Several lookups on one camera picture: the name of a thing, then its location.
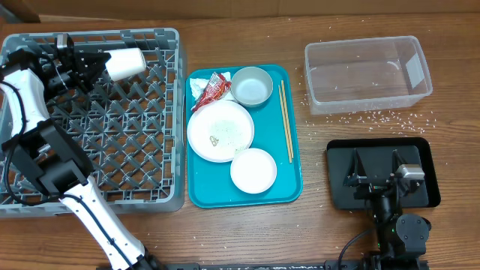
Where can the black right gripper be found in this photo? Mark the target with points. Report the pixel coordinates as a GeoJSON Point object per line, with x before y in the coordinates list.
{"type": "Point", "coordinates": [370, 185]}

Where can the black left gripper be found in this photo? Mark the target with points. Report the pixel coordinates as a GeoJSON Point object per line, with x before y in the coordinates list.
{"type": "Point", "coordinates": [87, 76]}

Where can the white paper cup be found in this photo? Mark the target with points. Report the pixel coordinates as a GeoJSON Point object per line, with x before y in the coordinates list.
{"type": "Point", "coordinates": [124, 63]}

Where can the wooden chopstick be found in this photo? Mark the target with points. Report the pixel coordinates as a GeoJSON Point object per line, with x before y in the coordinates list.
{"type": "Point", "coordinates": [287, 117]}
{"type": "Point", "coordinates": [284, 117]}

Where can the red snack wrapper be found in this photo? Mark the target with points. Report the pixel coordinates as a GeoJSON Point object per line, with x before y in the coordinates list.
{"type": "Point", "coordinates": [216, 88]}

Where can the grey-green bowl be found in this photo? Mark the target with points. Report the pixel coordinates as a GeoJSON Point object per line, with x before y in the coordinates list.
{"type": "Point", "coordinates": [251, 86]}

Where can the white napkin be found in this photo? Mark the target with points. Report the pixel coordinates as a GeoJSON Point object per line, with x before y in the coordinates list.
{"type": "Point", "coordinates": [197, 86]}

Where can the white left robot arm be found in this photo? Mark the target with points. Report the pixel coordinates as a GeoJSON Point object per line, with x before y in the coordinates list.
{"type": "Point", "coordinates": [49, 158]}

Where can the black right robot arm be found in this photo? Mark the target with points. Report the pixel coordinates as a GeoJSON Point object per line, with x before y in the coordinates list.
{"type": "Point", "coordinates": [401, 238]}

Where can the grey dishwasher rack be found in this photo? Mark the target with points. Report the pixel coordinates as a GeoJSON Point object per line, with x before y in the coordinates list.
{"type": "Point", "coordinates": [132, 130]}

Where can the black tray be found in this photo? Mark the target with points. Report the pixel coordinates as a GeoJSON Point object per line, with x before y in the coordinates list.
{"type": "Point", "coordinates": [376, 156]}

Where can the clear plastic bin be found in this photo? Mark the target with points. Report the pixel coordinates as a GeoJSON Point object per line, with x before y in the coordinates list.
{"type": "Point", "coordinates": [378, 73]}

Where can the teal plastic tray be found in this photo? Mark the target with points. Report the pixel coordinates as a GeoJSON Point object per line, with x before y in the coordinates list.
{"type": "Point", "coordinates": [209, 184]}

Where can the small white plate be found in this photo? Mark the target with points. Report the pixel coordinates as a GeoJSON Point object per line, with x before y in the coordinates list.
{"type": "Point", "coordinates": [253, 171]}

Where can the large white plate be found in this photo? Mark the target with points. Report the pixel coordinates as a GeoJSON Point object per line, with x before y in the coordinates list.
{"type": "Point", "coordinates": [218, 131]}

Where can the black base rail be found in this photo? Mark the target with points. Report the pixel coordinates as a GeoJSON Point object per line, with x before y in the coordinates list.
{"type": "Point", "coordinates": [327, 265]}

